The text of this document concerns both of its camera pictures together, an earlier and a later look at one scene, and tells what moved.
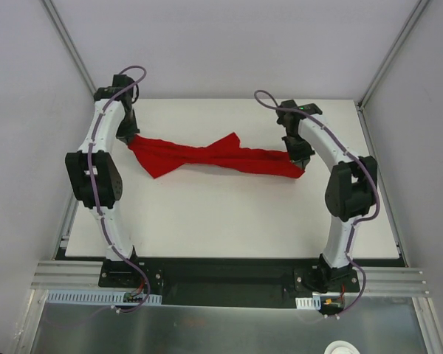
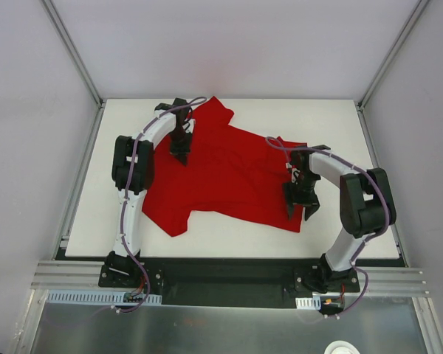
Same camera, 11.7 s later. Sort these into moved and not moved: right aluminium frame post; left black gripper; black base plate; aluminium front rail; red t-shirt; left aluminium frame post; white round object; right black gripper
Moved: red t-shirt; left black gripper; right black gripper
Not moved: aluminium front rail; white round object; black base plate; right aluminium frame post; left aluminium frame post
